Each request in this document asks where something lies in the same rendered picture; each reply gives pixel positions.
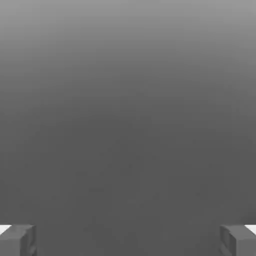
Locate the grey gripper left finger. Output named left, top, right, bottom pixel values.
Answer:
left=0, top=224, right=38, bottom=256

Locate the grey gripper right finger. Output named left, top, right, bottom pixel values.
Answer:
left=219, top=224, right=256, bottom=256

